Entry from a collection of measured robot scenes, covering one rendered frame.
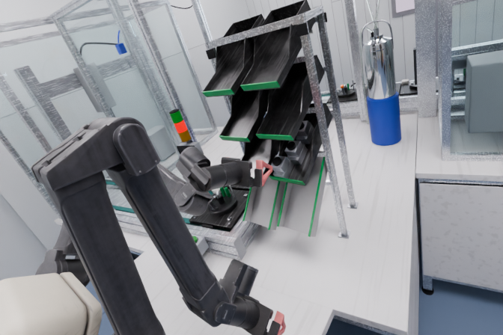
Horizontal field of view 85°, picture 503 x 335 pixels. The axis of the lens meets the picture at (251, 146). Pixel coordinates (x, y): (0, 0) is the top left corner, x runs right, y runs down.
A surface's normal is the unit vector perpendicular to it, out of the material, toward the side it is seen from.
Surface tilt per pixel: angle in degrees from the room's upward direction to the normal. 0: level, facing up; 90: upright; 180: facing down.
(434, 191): 90
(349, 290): 0
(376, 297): 0
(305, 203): 45
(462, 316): 0
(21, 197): 90
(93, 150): 90
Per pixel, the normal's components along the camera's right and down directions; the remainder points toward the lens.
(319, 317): -0.29, -0.87
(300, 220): -0.63, -0.26
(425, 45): -0.47, 0.50
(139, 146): 0.76, 0.06
